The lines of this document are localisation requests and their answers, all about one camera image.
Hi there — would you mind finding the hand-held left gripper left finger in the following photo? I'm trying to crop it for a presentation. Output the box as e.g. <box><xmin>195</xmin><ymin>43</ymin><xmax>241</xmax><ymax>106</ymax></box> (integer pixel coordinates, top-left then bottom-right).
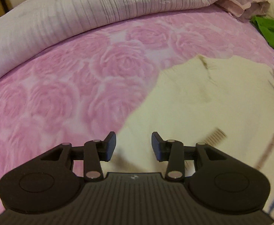
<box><xmin>40</xmin><ymin>131</ymin><xmax>117</xmax><ymax>182</ymax></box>

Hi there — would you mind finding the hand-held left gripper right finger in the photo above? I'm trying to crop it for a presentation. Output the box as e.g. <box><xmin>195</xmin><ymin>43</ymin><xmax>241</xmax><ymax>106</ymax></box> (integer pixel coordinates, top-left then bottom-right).
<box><xmin>151</xmin><ymin>131</ymin><xmax>231</xmax><ymax>182</ymax></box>

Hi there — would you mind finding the cream knit sweater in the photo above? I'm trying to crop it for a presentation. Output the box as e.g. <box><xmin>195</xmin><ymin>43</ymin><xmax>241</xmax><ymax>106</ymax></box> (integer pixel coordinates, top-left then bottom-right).
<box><xmin>111</xmin><ymin>55</ymin><xmax>274</xmax><ymax>216</ymax></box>

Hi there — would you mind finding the green knit sweater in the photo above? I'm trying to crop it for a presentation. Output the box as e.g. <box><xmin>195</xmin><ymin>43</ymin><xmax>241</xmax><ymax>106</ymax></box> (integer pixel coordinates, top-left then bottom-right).
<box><xmin>250</xmin><ymin>16</ymin><xmax>274</xmax><ymax>54</ymax></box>

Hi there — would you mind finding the pink rose-print blanket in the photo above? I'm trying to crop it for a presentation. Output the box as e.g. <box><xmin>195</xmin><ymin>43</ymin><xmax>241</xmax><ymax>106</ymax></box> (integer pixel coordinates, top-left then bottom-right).
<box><xmin>0</xmin><ymin>6</ymin><xmax>274</xmax><ymax>216</ymax></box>

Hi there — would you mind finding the mauve pillow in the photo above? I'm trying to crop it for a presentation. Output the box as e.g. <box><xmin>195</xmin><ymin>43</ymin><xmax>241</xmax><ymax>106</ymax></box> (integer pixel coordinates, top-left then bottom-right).
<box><xmin>215</xmin><ymin>0</ymin><xmax>271</xmax><ymax>22</ymax></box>

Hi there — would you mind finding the grey ribbed quilt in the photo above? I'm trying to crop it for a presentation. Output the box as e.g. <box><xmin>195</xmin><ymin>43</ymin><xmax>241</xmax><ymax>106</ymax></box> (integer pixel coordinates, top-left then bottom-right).
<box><xmin>0</xmin><ymin>0</ymin><xmax>258</xmax><ymax>81</ymax></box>

